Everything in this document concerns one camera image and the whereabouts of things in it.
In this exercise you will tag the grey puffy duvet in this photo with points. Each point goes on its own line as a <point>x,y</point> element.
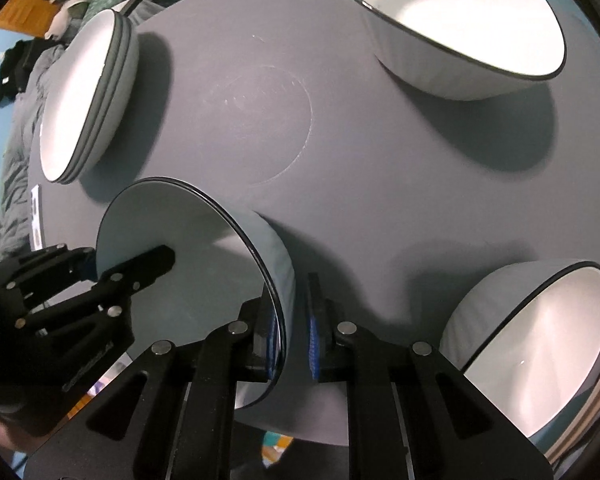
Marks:
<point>20,130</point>

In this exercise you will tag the white plate with dark rim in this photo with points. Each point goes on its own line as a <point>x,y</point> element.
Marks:
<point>75,95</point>
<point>106,85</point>
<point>122,85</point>

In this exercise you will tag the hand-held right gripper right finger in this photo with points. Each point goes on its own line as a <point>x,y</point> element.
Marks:
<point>314,340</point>

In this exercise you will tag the black clothes pile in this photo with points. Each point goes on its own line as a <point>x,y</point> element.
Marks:
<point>10,70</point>

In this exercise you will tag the pale clothes pile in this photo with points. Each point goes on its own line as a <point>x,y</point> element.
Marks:
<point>67,12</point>

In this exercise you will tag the white bowl with dark rim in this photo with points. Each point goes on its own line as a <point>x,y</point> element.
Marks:
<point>455,20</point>
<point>540,350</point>
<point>190,230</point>

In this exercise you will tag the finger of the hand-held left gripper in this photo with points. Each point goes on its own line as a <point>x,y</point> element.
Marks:
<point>45,272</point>
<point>145,265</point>

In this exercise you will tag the pale blue phone with sticker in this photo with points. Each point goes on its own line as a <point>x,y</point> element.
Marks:
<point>36,215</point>

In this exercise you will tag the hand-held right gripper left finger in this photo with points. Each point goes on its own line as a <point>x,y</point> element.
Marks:
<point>271,345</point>

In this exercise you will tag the person's left hand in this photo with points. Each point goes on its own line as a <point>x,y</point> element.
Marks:
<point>7,437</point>

